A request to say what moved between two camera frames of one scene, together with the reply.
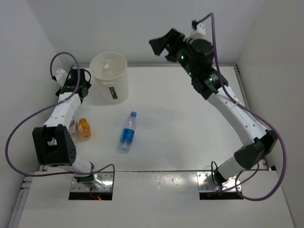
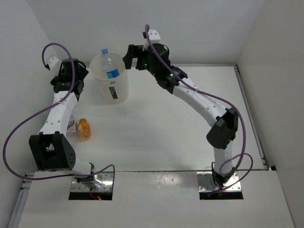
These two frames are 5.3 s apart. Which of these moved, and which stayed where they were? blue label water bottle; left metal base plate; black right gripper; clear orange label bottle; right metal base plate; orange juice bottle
Moved: blue label water bottle; black right gripper
Stayed: left metal base plate; right metal base plate; clear orange label bottle; orange juice bottle
